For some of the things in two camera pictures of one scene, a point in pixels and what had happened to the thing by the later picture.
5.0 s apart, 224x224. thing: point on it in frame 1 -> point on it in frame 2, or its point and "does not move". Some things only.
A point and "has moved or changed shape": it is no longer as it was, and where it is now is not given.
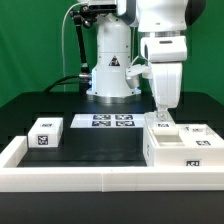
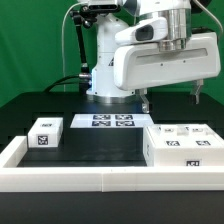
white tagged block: x=199 y=135 does not move
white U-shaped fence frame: x=102 y=178 does not move
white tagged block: x=155 y=126 has moved or changed shape
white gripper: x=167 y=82 -> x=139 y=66
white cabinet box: x=182 y=145 does not move
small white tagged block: x=45 y=132 does not move
